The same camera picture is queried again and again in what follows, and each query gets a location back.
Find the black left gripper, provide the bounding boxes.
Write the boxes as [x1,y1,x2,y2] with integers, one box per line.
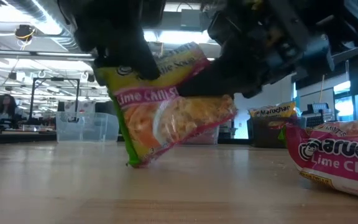
[57,0,167,80]

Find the green lime chili ramen packet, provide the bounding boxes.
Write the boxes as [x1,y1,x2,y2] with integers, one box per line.
[93,42,238,169]
[278,119,358,200]

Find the black desk phone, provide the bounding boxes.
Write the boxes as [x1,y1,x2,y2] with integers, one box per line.
[307,102,328,114]

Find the blue Maruchan ramen packet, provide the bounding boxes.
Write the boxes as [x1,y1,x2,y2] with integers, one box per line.
[248,101,298,119]

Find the black ceiling camera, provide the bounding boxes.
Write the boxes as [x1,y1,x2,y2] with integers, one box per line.
[13,24,36,43]

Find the grey ceiling vent box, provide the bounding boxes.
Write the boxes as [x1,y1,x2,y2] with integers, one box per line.
[180,8,203,30]

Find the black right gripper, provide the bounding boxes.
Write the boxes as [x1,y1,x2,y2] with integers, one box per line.
[177,0,335,99]

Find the white partition panel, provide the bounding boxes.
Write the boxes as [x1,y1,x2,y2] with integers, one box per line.
[296,88,335,113]

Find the person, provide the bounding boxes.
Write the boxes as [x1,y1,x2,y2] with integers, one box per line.
[0,93,23,125]

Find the black camera stand arch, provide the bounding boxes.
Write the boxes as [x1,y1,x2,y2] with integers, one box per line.
[29,77,81,119]

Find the dark grey plastic bin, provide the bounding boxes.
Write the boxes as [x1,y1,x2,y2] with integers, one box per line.
[247,115,307,149]

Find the glass window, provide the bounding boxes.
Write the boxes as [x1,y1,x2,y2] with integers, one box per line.
[334,81,358,121]

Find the black perforated desk organizer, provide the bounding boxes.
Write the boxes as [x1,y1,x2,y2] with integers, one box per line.
[300,113,326,129]

